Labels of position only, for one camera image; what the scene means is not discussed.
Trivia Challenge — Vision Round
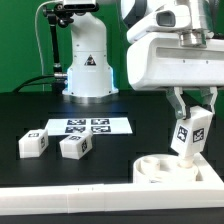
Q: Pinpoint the white cable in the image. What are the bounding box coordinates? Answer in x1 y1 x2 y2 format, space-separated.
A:
34 0 64 92

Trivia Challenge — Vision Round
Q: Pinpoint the white L-shaped fence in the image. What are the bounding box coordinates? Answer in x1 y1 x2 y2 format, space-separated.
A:
0 154 224 216

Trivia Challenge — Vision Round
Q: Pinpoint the white round stool seat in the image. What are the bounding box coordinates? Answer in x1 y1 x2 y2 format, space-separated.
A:
133 154 199 184

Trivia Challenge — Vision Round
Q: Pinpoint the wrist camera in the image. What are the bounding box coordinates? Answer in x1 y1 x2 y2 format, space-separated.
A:
156 11 176 27

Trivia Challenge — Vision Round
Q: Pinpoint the black cable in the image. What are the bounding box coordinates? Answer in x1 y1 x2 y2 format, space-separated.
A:
12 74 68 93

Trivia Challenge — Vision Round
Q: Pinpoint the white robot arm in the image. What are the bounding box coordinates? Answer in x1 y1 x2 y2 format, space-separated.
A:
62 0 224 118

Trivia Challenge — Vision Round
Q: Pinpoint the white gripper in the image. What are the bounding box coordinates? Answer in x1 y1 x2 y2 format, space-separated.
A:
127 33 224 120

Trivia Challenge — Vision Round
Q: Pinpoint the white marker sheet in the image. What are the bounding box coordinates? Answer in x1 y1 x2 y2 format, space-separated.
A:
45 117 132 136

